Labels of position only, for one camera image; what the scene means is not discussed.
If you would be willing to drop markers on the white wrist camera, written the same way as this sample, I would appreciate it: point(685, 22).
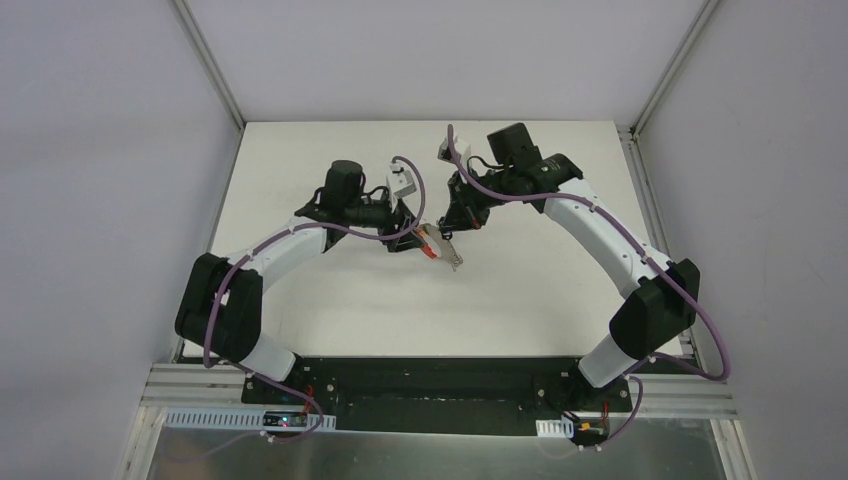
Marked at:
point(401, 183)
point(448, 151)

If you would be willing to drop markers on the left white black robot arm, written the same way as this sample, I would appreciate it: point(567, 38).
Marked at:
point(221, 308)

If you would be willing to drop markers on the controller board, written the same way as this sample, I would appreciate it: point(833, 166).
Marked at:
point(589, 434)
point(285, 421)

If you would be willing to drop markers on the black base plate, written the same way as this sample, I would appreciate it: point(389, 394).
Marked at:
point(467, 396)

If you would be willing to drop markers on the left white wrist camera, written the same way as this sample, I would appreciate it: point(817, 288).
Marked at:
point(401, 183)

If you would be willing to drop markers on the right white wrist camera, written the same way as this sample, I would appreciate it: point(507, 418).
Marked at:
point(448, 151)

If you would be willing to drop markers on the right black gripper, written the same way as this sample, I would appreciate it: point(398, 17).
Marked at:
point(460, 211)

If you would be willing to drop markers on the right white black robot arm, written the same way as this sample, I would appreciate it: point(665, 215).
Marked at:
point(657, 291)

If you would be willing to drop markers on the left controller board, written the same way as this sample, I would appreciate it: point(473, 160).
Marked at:
point(285, 421)

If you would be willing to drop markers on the right controller board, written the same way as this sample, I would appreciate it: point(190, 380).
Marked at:
point(589, 434)

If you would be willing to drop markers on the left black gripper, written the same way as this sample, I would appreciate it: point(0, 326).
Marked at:
point(403, 230)

